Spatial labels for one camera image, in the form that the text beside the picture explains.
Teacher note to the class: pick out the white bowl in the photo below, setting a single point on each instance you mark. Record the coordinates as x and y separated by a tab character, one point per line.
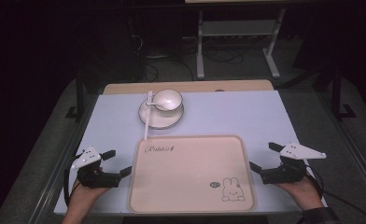
168	99

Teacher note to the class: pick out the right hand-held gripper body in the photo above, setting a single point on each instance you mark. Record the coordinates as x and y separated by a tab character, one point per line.
284	174

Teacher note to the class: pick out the person's right hand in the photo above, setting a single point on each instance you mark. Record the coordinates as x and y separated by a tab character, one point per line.
305	193

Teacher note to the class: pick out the white plate with dark rim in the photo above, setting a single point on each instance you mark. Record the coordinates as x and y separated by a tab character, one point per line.
161	119

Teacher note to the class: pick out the beige rabbit print tray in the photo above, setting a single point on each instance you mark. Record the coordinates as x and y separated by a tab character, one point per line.
190	174

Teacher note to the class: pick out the light blue table mat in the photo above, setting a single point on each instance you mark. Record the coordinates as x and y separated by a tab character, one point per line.
221	115

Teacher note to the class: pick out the white metal desk frame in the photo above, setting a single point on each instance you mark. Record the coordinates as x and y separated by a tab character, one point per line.
238	28

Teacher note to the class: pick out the wooden table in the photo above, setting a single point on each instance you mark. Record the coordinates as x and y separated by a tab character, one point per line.
187	86

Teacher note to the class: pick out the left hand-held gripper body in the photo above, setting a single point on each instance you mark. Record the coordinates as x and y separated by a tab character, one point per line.
92	177

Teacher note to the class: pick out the person's left hand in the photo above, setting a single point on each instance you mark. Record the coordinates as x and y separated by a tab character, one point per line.
84	194

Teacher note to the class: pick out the black metal stand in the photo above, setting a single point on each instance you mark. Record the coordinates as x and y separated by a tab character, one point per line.
78	99
338	93

